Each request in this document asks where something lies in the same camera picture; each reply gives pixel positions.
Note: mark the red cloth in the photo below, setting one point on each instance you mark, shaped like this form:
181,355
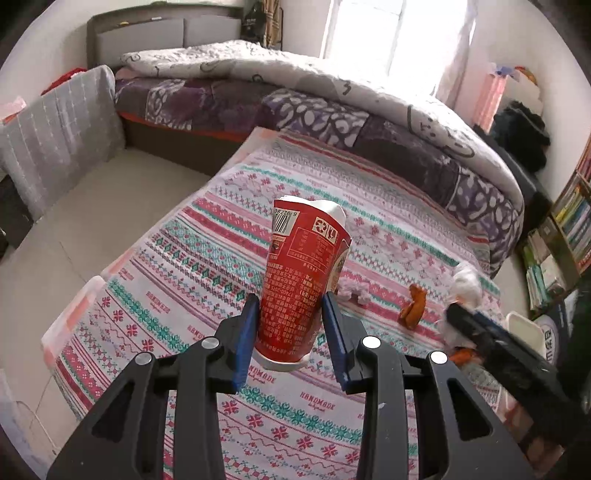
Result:
64,79

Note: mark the black hanging bag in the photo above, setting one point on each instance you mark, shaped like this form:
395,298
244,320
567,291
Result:
251,21

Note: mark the white tissue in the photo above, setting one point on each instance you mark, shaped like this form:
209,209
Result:
466,284

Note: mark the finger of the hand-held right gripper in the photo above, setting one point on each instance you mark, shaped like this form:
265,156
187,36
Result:
503,350

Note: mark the patterned striped tablecloth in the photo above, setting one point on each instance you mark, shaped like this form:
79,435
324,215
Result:
184,277

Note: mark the brown bookshelf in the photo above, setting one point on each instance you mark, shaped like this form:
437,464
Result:
561,217

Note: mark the window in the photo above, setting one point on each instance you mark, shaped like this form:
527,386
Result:
369,37

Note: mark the orange peel piece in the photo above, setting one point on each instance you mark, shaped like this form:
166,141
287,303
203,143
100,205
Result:
461,356
415,304

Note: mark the row of upright books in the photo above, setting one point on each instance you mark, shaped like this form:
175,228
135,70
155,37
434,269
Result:
585,166
575,221

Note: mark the pink cabinet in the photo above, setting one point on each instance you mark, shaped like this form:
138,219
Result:
494,97

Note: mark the pile of black clothes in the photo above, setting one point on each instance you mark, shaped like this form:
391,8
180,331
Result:
521,134

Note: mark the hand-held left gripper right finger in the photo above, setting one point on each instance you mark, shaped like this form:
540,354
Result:
337,341

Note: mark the white plastic trash bin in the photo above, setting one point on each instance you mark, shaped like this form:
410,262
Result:
521,323

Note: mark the stack of books on floor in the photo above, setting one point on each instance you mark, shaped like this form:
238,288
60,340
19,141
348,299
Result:
542,272

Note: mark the black bench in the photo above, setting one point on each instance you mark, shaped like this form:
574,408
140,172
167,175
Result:
535,189

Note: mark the grey quilted cover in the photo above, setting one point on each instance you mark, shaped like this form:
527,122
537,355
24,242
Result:
60,129

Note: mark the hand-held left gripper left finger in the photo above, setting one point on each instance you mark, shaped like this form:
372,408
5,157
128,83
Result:
244,341

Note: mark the bed frame with grey headboard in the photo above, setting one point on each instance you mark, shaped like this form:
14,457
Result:
138,37

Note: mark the plaid coat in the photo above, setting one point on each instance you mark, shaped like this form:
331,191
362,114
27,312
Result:
272,23

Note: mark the orange yellow toy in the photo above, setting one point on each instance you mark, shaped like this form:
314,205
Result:
526,74

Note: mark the red paper cup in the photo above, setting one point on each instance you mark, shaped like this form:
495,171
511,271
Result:
295,286

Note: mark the light patterned curtain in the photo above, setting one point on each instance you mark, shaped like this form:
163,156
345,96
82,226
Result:
457,55

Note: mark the purple patterned blanket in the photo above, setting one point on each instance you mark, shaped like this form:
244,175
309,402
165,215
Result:
314,110

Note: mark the white printed quilt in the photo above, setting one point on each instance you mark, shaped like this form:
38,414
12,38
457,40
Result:
277,69

